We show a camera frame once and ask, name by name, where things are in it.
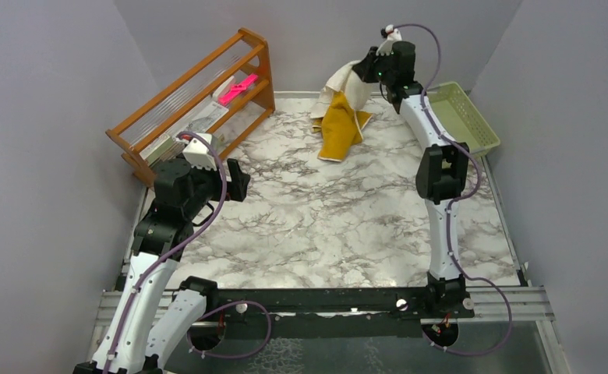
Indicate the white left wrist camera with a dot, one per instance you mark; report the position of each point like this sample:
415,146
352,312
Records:
197,154

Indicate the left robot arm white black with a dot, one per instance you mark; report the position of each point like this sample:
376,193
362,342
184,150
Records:
135,341

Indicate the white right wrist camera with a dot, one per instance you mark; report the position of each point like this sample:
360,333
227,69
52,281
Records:
390,35

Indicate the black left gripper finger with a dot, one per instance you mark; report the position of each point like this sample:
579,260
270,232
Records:
236,191
238,178

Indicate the light green plastic basket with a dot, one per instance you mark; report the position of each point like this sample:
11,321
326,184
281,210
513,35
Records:
462,119

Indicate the ruler set clear package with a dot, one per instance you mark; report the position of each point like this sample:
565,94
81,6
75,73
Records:
204,119

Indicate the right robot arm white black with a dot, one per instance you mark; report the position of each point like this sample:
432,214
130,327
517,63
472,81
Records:
442,173

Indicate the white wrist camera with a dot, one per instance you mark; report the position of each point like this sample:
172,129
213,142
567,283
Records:
197,154
390,35

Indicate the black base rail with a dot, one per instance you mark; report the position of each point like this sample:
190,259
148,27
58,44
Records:
310,313

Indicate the small green staples box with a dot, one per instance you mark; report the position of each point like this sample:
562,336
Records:
219,141

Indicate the green stapler box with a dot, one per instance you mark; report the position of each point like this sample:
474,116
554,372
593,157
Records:
164,148

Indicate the pink plastic tool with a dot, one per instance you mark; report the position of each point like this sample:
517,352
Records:
230,89

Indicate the yellow towel white trim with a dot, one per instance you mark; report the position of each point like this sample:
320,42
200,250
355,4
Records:
340,127

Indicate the white terry towel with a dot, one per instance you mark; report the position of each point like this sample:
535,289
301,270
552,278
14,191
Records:
345,80

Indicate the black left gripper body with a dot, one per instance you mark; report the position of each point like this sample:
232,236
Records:
208,188

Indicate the wooden shelf rack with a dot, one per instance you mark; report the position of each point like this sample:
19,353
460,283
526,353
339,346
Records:
243,54

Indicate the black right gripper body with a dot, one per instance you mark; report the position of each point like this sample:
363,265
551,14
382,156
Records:
385,75

